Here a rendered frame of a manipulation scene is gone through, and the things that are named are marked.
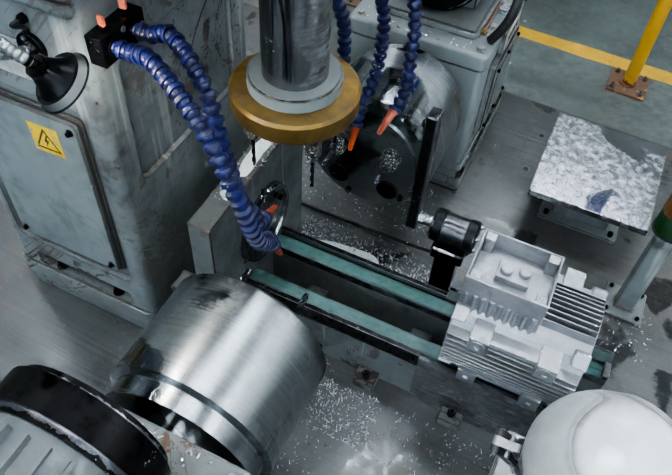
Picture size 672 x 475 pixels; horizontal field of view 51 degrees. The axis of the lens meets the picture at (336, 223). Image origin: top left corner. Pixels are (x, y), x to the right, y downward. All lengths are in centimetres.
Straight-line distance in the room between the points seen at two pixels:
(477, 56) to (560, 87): 198
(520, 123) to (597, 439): 138
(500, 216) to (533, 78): 182
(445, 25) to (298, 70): 56
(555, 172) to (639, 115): 182
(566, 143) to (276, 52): 87
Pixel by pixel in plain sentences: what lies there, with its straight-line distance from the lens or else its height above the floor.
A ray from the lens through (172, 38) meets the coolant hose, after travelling 85.
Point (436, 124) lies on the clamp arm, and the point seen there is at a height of 124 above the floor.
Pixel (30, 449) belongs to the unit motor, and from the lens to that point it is 67.
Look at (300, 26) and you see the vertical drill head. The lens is 86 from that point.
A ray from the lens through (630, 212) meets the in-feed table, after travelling 151.
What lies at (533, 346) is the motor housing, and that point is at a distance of 107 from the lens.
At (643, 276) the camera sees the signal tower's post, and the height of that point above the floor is 92.
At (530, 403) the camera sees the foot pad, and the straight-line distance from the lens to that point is 113.
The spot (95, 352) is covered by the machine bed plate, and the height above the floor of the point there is 80.
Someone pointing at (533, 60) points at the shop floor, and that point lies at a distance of 345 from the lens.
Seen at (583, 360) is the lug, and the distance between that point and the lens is 105.
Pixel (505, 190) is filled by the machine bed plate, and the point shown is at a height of 80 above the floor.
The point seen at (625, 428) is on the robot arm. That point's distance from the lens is 49.
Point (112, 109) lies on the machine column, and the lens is 95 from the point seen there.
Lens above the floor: 194
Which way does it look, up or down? 50 degrees down
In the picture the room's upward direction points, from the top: 4 degrees clockwise
